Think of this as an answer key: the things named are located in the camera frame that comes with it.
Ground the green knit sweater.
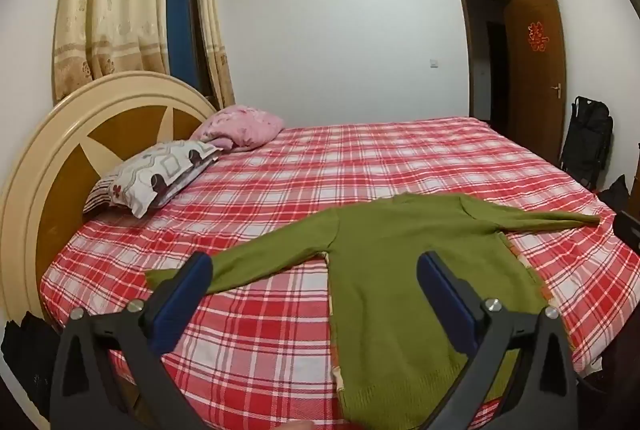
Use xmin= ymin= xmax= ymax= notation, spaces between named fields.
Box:
xmin=145 ymin=193 xmax=601 ymax=430

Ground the pink pillow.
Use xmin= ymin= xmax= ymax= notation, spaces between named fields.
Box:
xmin=190 ymin=104 xmax=286 ymax=153

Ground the black folded bag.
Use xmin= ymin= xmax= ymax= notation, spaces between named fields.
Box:
xmin=559 ymin=96 xmax=614 ymax=191

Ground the dark window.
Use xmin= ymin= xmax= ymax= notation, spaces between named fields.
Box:
xmin=165 ymin=0 xmax=213 ymax=98

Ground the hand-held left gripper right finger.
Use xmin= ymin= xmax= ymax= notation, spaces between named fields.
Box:
xmin=416 ymin=250 xmax=583 ymax=430

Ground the brown wooden door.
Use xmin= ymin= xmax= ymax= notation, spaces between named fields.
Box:
xmin=504 ymin=0 xmax=568 ymax=166

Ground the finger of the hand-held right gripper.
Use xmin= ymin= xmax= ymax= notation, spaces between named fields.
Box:
xmin=612 ymin=210 xmax=640 ymax=253

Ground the cream and brown headboard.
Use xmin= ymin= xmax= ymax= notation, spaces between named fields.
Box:
xmin=0 ymin=71 xmax=218 ymax=326

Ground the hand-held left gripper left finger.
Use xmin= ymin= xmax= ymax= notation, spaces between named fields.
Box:
xmin=49 ymin=251 xmax=215 ymax=430

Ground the red plaid bed sheet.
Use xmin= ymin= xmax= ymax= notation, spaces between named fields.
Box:
xmin=40 ymin=115 xmax=640 ymax=430

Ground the dark cloth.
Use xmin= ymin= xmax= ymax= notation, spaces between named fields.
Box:
xmin=0 ymin=310 xmax=62 ymax=430

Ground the grey patterned pillow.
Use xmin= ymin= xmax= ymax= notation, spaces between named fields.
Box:
xmin=82 ymin=141 xmax=223 ymax=218

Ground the dark door frame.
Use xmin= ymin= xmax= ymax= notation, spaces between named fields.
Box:
xmin=457 ymin=0 xmax=516 ymax=126

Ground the dark bag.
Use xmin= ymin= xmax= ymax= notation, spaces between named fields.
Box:
xmin=597 ymin=175 xmax=631 ymax=211

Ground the red paper door decoration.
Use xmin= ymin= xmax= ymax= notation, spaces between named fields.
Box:
xmin=526 ymin=21 xmax=547 ymax=52

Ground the wide beige patterned curtain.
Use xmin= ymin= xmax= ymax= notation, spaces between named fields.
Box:
xmin=52 ymin=0 xmax=173 ymax=101

